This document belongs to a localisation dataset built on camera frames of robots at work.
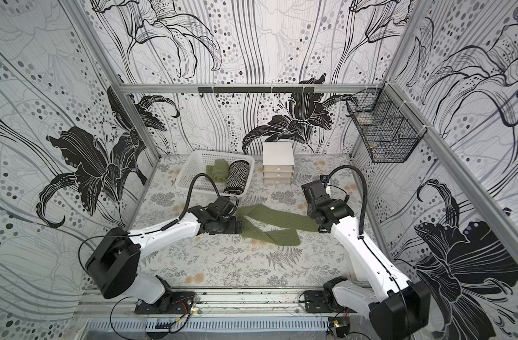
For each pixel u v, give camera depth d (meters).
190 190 0.64
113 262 0.43
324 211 0.52
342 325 0.70
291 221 0.97
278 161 0.98
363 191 0.52
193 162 1.07
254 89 0.90
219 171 1.01
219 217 0.66
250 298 0.75
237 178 0.96
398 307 0.37
